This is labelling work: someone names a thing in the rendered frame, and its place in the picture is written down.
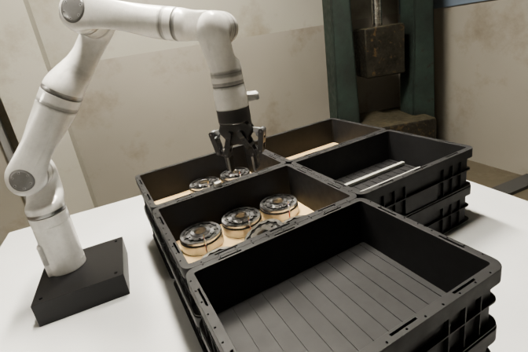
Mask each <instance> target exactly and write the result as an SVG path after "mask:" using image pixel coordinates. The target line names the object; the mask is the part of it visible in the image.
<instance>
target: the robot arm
mask: <svg viewBox="0 0 528 352"><path fill-rule="evenodd" d="M58 12H59V16H60V19H61V21H62V22H63V24H64V25H65V26H66V27H68V28H69V29H71V30H72V31H74V32H76V33H79V36H78V38H77V40H76V42H75V45H74V46H73V48H72V50H71V52H70V53H69V54H68V55H67V56H66V57H65V58H64V59H63V60H62V61H61V62H60V63H59V64H57V65H56V66H55V67H54V68H53V69H52V70H51V71H49V72H48V74H47V75H46V76H45V77H44V79H43V80H42V83H41V85H40V87H39V89H38V93H37V95H36V98H35V102H34V104H33V107H32V110H31V113H30V115H29V118H28V121H27V125H26V127H25V130H24V135H23V137H22V139H21V141H20V144H19V145H18V147H17V149H16V151H15V153H14V155H13V157H12V159H11V160H10V162H9V164H8V166H7V168H6V169H5V174H4V180H5V185H6V186H7V188H8V189H9V191H10V192H12V193H14V194H16V195H18V196H26V204H25V208H24V212H25V214H26V217H27V220H28V222H29V224H30V226H31V229H32V231H33V233H34V235H35V239H36V240H37V243H38V245H37V247H36V250H37V251H38V254H39V256H40V259H41V260H42V264H43V265H44V267H45V270H46V272H47V275H48V277H59V276H64V275H66V274H69V273H72V272H74V271H76V270H77V269H78V268H80V267H81V266H82V265H83V264H84V263H85V261H86V256H85V253H84V251H83V248H82V245H81V244H80V241H79V238H78V235H77V232H76V231H75V227H74V225H73V222H72V219H71V216H70V214H69V212H68V208H67V206H66V203H65V201H64V188H63V185H62V183H61V179H60V176H59V174H58V171H57V168H56V165H55V163H54V162H53V161H52V160H51V158H52V156H53V153H54V150H55V148H56V147H57V145H58V143H59V142H60V140H61V139H62V137H63V136H64V135H65V133H66V132H67V130H68V128H69V127H70V126H71V124H72V122H73V120H74V118H75V117H76V115H77V112H78V110H79V107H80V105H81V103H82V100H83V97H84V94H85V92H86V88H87V87H88V85H89V82H90V80H91V78H92V75H93V73H94V70H95V68H96V67H97V64H98V62H99V60H100V59H101V56H102V54H103V52H104V51H105V49H106V47H107V45H108V44H109V42H110V40H111V38H112V36H113V34H114V32H115V30H118V31H126V32H130V33H134V34H137V35H143V36H146V37H150V38H154V39H162V40H170V41H176V42H188V41H197V42H199V44H200V48H201V49H202V52H203V55H204V57H205V60H206V62H207V64H208V67H209V69H210V75H211V82H212V86H213V92H214V103H215V107H216V112H217V116H218V123H219V125H220V127H219V130H213V131H211V132H210V133H209V134H208V135H209V138H210V139H211V143H212V145H213V147H214V150H215V153H216V155H217V156H224V157H225V163H226V167H227V169H228V170H229V172H233V171H234V170H235V165H234V161H233V155H231V153H232V149H233V146H234V145H237V144H238V145H244V146H245V148H246V149H247V150H248V151H249V152H250V154H251V164H252V169H253V171H257V170H258V168H259V166H260V162H259V154H261V153H262V152H263V151H264V150H265V148H266V127H265V126H262V127H257V126H254V125H253V124H252V122H251V114H250V109H249V104H248V102H249V101H255V100H258V99H259V92H257V91H256V90H254V91H248V92H247V91H246V89H245V85H244V79H243V74H242V69H241V65H240V61H239V59H238V58H237V57H235V56H234V53H233V48H232V44H231V42H232V41H233V40H234V39H235V38H236V37H237V34H238V31H239V28H238V23H237V20H236V19H235V18H234V16H233V15H231V14H230V13H227V12H225V11H218V10H193V9H186V8H182V7H174V6H165V5H148V4H141V3H134V2H124V1H119V0H60V3H59V7H58ZM253 131H254V132H255V135H256V136H257V137H258V148H257V147H256V145H255V141H254V140H253V138H252V136H251V135H252V133H253ZM220 134H221V135H222V136H223V137H224V138H225V146H224V148H223V146H222V143H221V140H220V137H221V136H220Z"/></svg>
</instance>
